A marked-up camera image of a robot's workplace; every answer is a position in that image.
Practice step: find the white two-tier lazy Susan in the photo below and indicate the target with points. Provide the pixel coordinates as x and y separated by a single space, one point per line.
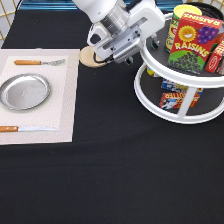
204 99

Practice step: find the round wooden coaster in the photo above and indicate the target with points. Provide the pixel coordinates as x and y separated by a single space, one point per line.
86 57

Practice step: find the wooden handled fork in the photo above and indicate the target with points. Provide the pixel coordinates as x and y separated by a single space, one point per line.
36 62

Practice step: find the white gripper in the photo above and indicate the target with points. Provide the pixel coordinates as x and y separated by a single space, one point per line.
124 30

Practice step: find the black bowl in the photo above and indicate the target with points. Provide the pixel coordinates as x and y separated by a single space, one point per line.
208 10

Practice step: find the blue yellow can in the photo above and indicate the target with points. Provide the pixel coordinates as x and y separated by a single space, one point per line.
151 72

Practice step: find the red cow-print box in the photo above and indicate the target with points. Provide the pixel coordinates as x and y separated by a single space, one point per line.
172 100

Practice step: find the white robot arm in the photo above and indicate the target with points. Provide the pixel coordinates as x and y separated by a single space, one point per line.
95 9

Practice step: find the yellow blue small box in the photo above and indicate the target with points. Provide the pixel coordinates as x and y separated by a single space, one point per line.
172 86

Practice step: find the green yellow cylindrical can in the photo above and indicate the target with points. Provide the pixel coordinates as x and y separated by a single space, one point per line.
177 14

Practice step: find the beige woven placemat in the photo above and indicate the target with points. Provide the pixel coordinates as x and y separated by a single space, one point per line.
59 108

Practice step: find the silver metal plate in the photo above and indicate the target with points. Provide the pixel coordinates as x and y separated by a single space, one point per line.
24 91

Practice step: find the red butter box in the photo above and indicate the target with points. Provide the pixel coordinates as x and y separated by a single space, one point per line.
216 55

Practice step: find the wooden handled knife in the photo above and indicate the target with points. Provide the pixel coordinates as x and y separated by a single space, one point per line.
25 128

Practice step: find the red raisins box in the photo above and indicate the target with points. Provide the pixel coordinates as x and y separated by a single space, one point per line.
193 42

